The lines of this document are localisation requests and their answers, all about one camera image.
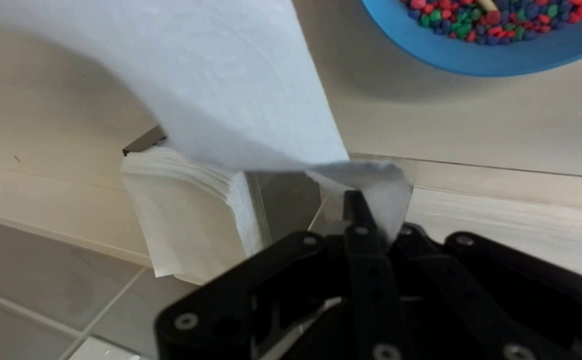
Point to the torn white paper towel sheet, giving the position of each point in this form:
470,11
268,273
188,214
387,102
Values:
223,73

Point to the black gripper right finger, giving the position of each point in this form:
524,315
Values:
503,301

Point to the blue plastic bowl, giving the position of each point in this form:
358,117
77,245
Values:
503,60

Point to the white napkin stack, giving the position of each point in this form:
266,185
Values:
182,213

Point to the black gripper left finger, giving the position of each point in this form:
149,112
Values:
237,293

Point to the colourful beads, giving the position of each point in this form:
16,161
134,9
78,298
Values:
490,22

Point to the white plastic spoon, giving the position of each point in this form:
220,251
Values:
488,4

